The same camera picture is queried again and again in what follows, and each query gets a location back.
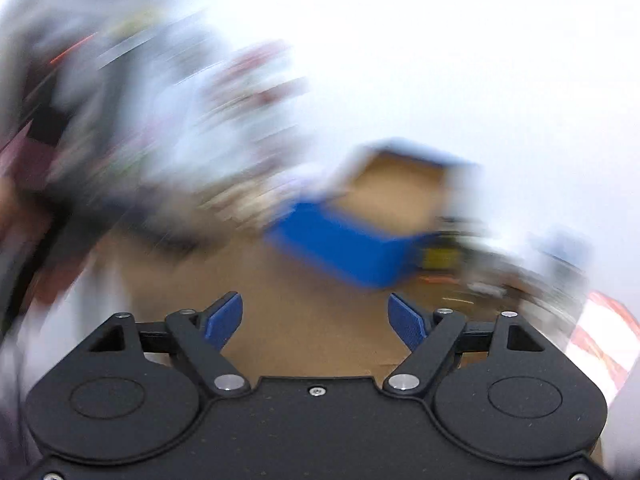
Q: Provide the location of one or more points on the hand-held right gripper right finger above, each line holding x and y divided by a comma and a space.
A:
407, 321

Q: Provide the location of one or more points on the smartphone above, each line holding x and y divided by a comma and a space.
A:
605, 340

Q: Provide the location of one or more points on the blue cardboard shoe box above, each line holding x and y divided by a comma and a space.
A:
345, 245

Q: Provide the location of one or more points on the black and yellow box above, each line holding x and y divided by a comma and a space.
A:
440, 257

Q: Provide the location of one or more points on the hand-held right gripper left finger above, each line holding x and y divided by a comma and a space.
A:
223, 320

